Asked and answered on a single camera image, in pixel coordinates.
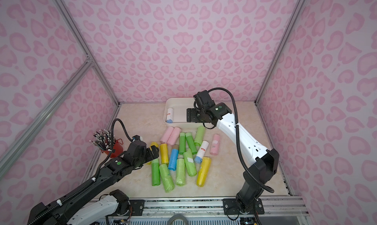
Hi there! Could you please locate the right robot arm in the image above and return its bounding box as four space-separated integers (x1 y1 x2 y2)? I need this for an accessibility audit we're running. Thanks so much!
186 102 279 215

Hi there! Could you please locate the light green roll near box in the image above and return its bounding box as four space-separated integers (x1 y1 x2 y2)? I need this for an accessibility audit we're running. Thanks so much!
194 126 206 147

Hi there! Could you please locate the green trash bag roll left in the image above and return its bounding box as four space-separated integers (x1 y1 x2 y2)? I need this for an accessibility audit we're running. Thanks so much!
179 132 186 155

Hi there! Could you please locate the light green roll front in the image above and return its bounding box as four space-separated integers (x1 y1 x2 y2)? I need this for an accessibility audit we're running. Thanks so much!
176 158 186 186

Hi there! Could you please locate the yellow trash bag roll outer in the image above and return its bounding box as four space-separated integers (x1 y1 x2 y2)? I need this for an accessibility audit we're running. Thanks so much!
146 142 160 165

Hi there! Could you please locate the bundle of pens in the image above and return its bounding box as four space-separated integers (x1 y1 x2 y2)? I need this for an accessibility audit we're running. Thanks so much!
89 129 116 151

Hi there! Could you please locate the green crumpled roll front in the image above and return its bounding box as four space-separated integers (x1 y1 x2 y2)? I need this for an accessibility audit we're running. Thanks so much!
159 164 174 193

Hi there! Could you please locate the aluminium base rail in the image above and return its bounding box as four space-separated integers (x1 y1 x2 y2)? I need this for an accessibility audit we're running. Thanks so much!
63 197 310 225

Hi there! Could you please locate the white plastic storage box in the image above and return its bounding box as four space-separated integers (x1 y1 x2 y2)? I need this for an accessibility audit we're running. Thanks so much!
163 97 202 129

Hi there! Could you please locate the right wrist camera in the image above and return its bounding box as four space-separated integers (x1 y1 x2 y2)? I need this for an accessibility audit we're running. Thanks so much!
193 90 215 110

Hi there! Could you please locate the pink trash bag roll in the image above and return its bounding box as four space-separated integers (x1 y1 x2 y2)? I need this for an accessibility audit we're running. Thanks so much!
160 126 174 144
167 127 181 146

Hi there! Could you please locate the large yellow roll front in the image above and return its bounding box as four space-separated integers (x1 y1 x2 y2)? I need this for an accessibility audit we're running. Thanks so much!
196 157 212 187

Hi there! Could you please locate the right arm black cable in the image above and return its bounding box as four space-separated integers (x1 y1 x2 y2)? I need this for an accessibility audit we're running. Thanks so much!
206 87 275 194

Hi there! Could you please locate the green trash bag roll right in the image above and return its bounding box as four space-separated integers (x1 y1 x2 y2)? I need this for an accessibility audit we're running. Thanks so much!
185 132 197 155

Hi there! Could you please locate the red pen holder cup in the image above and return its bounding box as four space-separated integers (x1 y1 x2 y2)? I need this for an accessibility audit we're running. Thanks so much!
110 139 124 158

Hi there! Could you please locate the pink roll with white label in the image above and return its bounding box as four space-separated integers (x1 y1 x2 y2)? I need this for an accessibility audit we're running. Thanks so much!
210 134 221 156

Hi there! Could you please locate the yellow trash bag roll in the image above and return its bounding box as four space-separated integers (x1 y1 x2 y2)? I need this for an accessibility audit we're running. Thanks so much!
146 142 160 165
160 144 169 164

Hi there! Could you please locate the light green crumpled roll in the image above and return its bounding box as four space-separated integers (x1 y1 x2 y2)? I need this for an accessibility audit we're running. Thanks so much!
183 149 197 177

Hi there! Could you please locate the pink trash bag roll right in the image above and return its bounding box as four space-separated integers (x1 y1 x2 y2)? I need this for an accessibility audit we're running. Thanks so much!
167 127 181 146

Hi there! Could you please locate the white roll with blue end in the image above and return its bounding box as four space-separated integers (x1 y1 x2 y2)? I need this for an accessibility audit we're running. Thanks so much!
194 141 209 164

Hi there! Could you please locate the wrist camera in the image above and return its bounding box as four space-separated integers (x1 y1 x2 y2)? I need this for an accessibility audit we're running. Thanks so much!
193 90 215 110
132 135 143 142

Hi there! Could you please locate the green trash bag roll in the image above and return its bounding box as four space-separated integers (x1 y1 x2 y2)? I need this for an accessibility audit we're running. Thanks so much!
179 132 186 155
185 132 197 155

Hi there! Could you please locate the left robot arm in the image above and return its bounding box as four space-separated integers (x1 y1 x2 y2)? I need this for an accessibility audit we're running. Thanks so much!
28 140 159 225

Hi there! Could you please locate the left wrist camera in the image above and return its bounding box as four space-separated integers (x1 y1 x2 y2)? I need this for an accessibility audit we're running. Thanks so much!
132 135 143 142

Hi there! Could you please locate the yellow trash bag roll inner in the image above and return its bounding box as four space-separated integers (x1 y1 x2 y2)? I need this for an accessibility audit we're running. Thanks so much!
160 144 169 164

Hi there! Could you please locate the pink trash bag roll left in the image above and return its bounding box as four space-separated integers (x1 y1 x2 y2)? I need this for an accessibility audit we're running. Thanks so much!
160 126 174 144

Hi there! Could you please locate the bright green roll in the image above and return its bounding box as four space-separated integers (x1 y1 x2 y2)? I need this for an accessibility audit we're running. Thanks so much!
151 159 161 186

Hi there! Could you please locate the blue trash bag roll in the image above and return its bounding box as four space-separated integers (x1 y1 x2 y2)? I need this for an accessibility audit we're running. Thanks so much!
168 145 179 171

